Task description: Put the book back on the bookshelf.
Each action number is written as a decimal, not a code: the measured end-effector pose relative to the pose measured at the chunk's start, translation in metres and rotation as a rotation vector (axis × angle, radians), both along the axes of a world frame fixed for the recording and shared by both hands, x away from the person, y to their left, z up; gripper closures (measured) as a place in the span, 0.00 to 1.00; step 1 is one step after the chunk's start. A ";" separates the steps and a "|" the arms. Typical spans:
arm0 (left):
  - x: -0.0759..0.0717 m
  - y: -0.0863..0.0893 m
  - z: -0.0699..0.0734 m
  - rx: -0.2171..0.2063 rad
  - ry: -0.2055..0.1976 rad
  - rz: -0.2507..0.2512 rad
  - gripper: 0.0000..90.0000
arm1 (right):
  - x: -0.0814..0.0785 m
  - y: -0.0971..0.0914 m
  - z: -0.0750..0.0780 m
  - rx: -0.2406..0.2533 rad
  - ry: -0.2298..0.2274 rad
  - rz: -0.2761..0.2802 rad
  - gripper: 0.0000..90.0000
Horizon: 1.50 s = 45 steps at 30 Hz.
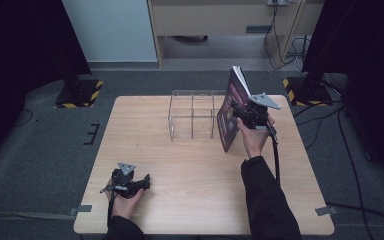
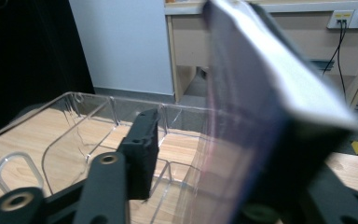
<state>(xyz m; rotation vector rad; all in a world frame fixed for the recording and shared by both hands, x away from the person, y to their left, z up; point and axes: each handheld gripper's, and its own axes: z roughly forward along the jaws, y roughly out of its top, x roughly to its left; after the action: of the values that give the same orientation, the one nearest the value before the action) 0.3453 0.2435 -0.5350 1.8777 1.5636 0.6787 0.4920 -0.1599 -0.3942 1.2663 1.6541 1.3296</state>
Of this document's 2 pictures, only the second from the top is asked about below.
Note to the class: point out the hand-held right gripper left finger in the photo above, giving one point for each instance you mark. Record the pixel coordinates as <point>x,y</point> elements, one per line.
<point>141,161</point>

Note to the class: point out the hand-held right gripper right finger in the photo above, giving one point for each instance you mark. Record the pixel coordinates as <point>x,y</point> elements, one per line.
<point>287,37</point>

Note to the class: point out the purple cover book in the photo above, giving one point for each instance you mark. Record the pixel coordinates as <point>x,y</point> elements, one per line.
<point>245,93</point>

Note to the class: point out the clear acrylic file holder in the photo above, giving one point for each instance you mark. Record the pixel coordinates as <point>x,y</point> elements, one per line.
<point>74,130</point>

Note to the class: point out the beige wooden desk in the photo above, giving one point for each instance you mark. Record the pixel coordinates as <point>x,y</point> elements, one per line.
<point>189,40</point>

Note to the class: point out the light blue partition panel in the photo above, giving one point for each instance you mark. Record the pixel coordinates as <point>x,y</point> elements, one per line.
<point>121,43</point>

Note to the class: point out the small yellow block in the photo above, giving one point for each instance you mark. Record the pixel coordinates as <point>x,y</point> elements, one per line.
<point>357,147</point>

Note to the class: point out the black cabinet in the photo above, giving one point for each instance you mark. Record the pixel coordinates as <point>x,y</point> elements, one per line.
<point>28,56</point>

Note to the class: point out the white network wall socket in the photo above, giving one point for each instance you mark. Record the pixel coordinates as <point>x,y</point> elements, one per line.
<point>340,18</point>

